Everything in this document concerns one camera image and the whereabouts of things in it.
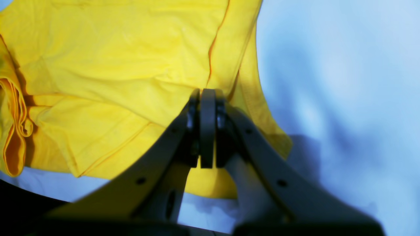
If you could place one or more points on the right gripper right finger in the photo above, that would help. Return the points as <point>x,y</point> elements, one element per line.
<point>274,199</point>

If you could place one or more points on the yellow T-shirt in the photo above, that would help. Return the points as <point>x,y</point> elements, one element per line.
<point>88,86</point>

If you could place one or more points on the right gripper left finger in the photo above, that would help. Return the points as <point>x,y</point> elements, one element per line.
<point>152,188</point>

